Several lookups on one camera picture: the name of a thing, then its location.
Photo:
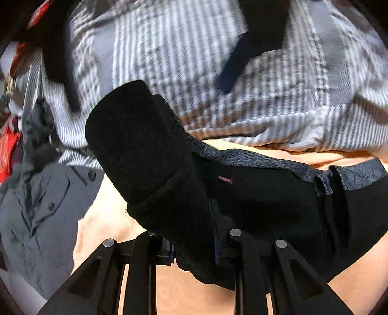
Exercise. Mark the grey button jacket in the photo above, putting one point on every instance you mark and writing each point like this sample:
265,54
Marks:
36,212

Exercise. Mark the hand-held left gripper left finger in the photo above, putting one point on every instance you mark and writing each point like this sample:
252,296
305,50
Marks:
168,254

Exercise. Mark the black pants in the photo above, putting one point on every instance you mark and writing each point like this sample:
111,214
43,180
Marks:
145,151

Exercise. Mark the grey striped duvet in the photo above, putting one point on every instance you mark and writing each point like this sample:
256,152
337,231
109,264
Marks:
182,60

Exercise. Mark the red patterned cushion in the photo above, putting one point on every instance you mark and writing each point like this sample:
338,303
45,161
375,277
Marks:
18,54
7,154

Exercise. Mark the blue patterned cloth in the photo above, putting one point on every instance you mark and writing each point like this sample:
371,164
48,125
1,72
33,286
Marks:
257,159

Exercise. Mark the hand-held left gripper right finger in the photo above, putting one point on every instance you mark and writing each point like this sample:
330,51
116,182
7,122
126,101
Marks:
216,242

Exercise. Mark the cream bed sheet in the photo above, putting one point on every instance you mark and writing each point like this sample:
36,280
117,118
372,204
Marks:
103,218

